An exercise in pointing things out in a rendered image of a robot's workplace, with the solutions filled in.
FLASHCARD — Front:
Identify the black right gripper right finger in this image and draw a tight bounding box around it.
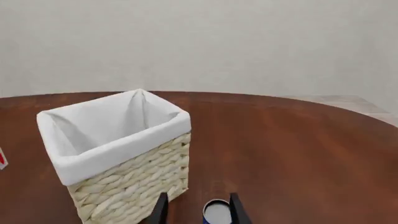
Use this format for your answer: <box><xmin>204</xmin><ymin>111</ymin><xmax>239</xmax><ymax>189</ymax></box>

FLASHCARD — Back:
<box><xmin>229</xmin><ymin>192</ymin><xmax>252</xmax><ymax>224</ymax></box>

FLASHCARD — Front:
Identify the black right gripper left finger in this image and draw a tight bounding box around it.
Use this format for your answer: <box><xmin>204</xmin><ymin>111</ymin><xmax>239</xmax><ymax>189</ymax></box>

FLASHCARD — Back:
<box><xmin>151</xmin><ymin>192</ymin><xmax>169</xmax><ymax>224</ymax></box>

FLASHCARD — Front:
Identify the woven basket with white liner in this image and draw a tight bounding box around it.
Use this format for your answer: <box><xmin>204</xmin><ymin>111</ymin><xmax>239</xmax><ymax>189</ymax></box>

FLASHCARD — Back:
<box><xmin>36</xmin><ymin>88</ymin><xmax>192</xmax><ymax>224</ymax></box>

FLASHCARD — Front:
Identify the blue tin with silver lid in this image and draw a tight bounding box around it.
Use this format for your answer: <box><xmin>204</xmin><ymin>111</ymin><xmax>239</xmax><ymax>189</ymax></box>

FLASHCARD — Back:
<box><xmin>202</xmin><ymin>198</ymin><xmax>234</xmax><ymax>224</ymax></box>

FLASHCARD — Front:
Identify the white and red printed box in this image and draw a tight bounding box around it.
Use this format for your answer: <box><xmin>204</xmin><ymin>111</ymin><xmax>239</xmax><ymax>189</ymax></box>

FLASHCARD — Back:
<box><xmin>0</xmin><ymin>146</ymin><xmax>9</xmax><ymax>170</ymax></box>

